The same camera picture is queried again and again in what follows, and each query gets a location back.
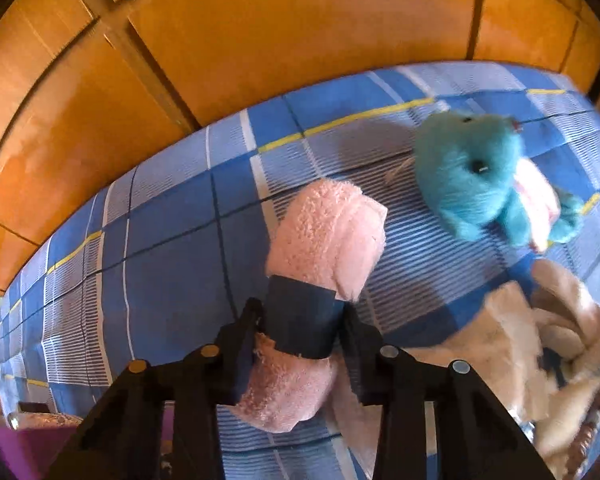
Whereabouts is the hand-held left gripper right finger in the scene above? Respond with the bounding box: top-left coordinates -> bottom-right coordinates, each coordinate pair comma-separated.
341,306 -> 557,480

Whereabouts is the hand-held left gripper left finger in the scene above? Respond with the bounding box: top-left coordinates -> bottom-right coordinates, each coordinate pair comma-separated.
47,298 -> 265,480

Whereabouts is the pink towel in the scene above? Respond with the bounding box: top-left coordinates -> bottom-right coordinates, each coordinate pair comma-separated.
232,178 -> 388,433

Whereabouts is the blue plaid bed sheet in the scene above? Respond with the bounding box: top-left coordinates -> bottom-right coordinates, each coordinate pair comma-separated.
0,62 -> 600,480

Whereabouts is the cream rolled towel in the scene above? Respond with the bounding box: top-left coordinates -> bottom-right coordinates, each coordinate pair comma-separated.
330,257 -> 600,480

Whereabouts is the teal plush toy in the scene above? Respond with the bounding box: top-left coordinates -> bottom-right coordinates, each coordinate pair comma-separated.
412,112 -> 587,253

